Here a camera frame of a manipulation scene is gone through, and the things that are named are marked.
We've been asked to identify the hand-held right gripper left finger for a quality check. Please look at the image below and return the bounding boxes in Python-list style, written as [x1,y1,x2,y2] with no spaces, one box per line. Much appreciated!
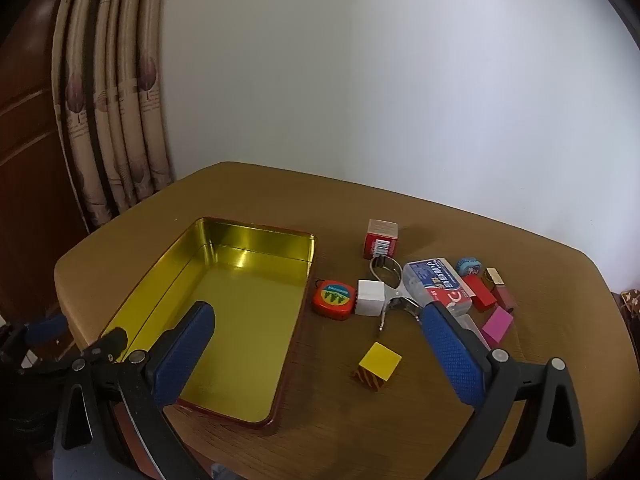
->
[52,301,217,480]

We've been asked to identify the beige patterned curtain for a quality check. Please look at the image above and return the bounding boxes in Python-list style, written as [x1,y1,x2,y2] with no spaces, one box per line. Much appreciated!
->
[51,0,176,233]

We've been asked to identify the floral patterned object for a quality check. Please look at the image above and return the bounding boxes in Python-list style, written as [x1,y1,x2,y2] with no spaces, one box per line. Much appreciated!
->
[611,287,640,333]

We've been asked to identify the white cube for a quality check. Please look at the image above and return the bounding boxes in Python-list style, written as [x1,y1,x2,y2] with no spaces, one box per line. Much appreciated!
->
[354,280,386,317]

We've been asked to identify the red and gold tin box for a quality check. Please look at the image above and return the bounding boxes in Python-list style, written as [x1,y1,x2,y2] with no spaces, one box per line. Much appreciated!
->
[97,216,318,431]

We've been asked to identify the clear plastic staple box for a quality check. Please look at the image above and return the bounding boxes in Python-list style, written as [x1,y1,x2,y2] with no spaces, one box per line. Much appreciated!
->
[401,257,473,316]

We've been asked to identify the red tape measure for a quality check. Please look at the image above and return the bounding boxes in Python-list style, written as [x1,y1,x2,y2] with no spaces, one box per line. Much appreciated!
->
[312,280,357,321]

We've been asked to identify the small red box white top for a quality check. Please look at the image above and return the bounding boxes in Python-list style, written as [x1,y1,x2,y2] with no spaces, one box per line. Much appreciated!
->
[363,218,400,260]

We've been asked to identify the pink block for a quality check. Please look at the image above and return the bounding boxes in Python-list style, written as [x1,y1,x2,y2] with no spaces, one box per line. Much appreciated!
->
[481,306,516,347]

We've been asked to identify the red block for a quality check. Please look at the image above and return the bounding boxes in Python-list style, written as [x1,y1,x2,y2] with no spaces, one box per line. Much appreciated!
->
[461,274,498,312]

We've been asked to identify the yellow block striped sides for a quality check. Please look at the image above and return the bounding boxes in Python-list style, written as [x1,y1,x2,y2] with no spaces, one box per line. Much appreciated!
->
[352,341,403,391]

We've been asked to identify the pink lipstick gold cap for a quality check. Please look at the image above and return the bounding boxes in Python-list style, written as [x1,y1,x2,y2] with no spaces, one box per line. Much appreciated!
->
[483,267,517,311]

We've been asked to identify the brown wooden door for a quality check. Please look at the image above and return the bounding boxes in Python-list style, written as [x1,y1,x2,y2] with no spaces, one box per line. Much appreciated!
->
[0,0,93,321]

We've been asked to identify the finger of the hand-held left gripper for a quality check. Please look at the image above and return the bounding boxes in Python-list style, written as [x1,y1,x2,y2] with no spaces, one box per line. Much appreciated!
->
[20,327,129,376]
[0,312,69,361]

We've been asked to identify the silver metal clip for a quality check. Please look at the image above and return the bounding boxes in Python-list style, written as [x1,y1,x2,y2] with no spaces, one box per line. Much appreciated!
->
[369,255,426,335]

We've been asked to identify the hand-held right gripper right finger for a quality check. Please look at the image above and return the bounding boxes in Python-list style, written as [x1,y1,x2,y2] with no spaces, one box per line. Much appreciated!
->
[422,302,588,480]

